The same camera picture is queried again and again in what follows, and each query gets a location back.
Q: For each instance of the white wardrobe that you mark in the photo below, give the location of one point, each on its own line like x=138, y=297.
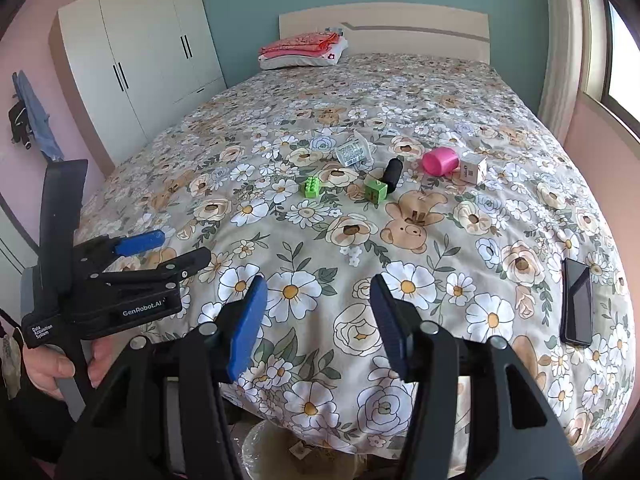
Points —
x=150, y=50

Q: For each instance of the window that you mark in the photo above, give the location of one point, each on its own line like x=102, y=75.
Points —
x=622, y=60

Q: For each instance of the floral bear print blanket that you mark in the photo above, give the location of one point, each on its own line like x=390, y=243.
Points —
x=350, y=110

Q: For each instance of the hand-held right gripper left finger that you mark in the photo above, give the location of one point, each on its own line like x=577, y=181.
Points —
x=247, y=325

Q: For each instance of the hanging blue garment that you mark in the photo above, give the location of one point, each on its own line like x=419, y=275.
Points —
x=37, y=115

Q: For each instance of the green cube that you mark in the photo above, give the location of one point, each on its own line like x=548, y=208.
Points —
x=375, y=191

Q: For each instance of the folded pink cloth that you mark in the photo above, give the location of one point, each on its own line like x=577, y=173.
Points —
x=300, y=45

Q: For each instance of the clear plastic packet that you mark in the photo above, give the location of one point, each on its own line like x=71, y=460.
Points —
x=352, y=152

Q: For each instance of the cream window moulding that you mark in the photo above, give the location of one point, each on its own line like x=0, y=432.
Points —
x=560, y=60

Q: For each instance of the green toy brick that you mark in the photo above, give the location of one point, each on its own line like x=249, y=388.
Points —
x=311, y=189

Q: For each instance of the black smartphone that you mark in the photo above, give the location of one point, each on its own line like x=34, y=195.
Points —
x=576, y=300

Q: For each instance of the clear plastic bag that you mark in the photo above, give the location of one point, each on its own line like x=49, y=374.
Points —
x=280, y=452

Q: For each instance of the small white box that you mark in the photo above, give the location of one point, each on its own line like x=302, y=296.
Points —
x=472, y=169

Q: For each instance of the person's left hand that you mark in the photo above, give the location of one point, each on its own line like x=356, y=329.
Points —
x=47, y=367

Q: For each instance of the hanging black garment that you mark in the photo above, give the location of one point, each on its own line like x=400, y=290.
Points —
x=19, y=120

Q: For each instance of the white door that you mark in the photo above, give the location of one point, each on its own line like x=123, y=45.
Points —
x=15, y=250

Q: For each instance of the black cylinder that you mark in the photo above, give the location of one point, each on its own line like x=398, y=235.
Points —
x=392, y=172

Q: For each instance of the pink cup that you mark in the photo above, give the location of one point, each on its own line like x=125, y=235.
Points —
x=437, y=161

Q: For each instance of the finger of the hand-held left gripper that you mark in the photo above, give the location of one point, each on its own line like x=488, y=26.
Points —
x=192, y=260
x=140, y=242

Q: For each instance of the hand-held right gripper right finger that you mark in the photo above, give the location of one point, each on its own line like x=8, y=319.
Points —
x=395, y=330

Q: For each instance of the cream bed headboard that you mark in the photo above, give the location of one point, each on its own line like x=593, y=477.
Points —
x=425, y=30

